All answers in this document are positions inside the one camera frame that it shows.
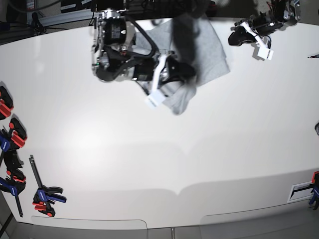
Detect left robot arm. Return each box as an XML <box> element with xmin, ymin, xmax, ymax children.
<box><xmin>228</xmin><ymin>0</ymin><xmax>301</xmax><ymax>48</ymax></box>

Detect blue red clamp left edge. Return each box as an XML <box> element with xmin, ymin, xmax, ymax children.
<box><xmin>0</xmin><ymin>117</ymin><xmax>27</xmax><ymax>176</ymax></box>

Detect red black clamp upper left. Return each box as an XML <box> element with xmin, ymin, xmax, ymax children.
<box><xmin>0</xmin><ymin>86</ymin><xmax>14</xmax><ymax>120</ymax></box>

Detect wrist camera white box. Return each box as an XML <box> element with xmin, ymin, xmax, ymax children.
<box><xmin>145</xmin><ymin>90</ymin><xmax>166</xmax><ymax>109</ymax></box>
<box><xmin>257</xmin><ymin>47</ymin><xmax>274</xmax><ymax>60</ymax></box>

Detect grey T-shirt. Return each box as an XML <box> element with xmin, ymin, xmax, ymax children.
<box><xmin>139</xmin><ymin>14</ymin><xmax>230</xmax><ymax>115</ymax></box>

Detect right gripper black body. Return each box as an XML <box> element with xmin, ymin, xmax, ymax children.
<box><xmin>161</xmin><ymin>57</ymin><xmax>196</xmax><ymax>84</ymax></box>

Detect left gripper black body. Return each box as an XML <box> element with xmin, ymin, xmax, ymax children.
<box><xmin>228</xmin><ymin>25</ymin><xmax>256</xmax><ymax>46</ymax></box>

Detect aluminium frame rail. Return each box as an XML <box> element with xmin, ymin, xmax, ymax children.
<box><xmin>38</xmin><ymin>9</ymin><xmax>93</xmax><ymax>26</ymax></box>

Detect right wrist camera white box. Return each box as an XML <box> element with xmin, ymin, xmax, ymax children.
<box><xmin>145</xmin><ymin>90</ymin><xmax>166</xmax><ymax>109</ymax></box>

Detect blue bar clamp on table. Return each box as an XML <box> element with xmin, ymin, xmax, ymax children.
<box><xmin>29</xmin><ymin>155</ymin><xmax>67</xmax><ymax>217</ymax></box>

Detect dark round object right edge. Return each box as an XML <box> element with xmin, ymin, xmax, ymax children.
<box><xmin>315</xmin><ymin>122</ymin><xmax>319</xmax><ymax>135</ymax></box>

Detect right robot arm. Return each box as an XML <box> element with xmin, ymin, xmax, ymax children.
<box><xmin>91</xmin><ymin>8</ymin><xmax>196</xmax><ymax>86</ymax></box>

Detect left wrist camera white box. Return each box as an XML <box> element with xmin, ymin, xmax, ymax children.
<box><xmin>257</xmin><ymin>47</ymin><xmax>274</xmax><ymax>60</ymax></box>

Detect blue clamp right edge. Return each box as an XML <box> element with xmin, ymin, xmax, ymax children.
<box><xmin>309</xmin><ymin>171</ymin><xmax>319</xmax><ymax>211</ymax></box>

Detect blue clamp lower left edge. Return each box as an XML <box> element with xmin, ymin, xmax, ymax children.
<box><xmin>0</xmin><ymin>151</ymin><xmax>27</xmax><ymax>217</ymax></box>

